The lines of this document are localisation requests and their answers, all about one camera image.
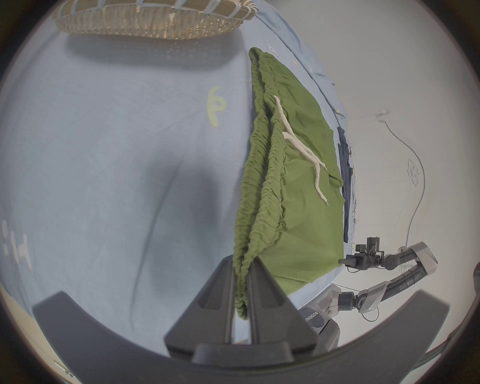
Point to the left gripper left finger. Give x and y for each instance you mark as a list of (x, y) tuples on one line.
[(204, 318)]

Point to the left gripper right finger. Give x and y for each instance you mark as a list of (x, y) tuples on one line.
[(277, 318)]

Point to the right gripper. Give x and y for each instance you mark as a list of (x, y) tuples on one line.
[(363, 261)]

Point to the green shorts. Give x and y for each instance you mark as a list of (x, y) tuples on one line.
[(300, 225)]

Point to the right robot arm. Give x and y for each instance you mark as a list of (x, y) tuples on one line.
[(423, 258)]

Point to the dark blue garment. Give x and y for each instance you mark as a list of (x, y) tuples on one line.
[(347, 180)]

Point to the bed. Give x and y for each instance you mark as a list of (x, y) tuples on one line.
[(112, 168)]

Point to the round woven basket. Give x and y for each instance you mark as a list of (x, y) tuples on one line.
[(150, 20)]

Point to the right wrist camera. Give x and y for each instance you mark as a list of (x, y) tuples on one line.
[(362, 249)]

